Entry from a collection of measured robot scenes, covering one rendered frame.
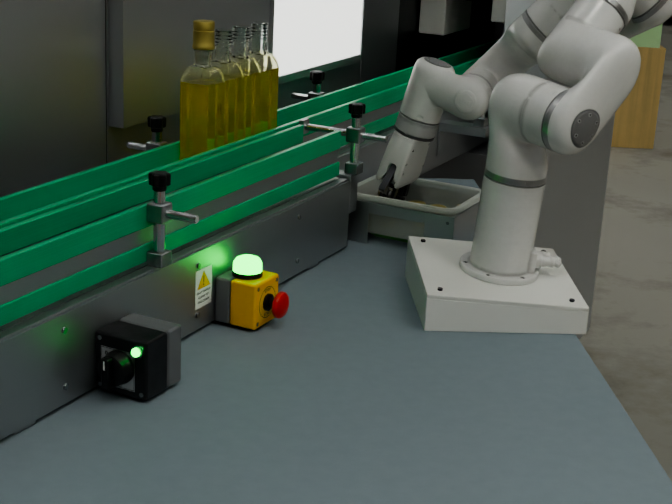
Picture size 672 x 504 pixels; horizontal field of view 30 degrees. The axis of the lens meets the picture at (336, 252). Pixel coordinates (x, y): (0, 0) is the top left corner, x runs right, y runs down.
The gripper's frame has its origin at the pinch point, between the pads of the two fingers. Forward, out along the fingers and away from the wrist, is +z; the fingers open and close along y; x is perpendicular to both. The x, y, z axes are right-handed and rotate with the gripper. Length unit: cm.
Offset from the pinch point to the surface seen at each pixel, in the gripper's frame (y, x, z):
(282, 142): 21.2, -14.3, -10.8
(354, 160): 11.0, -4.9, -9.5
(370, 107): -18.2, -17.3, -9.6
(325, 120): 1.3, -16.9, -10.3
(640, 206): -329, -12, 86
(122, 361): 87, 5, -2
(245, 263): 55, 2, -5
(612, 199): -332, -25, 89
